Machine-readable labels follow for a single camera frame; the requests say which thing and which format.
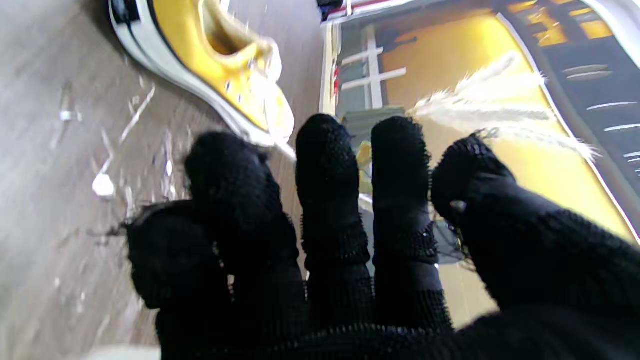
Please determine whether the yellow canvas sneaker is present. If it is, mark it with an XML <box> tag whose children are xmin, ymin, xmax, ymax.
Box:
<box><xmin>107</xmin><ymin>0</ymin><xmax>297</xmax><ymax>148</ymax></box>

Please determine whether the right robot hand black glove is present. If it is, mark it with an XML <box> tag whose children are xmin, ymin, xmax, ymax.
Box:
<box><xmin>124</xmin><ymin>114</ymin><xmax>640</xmax><ymax>360</ymax></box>

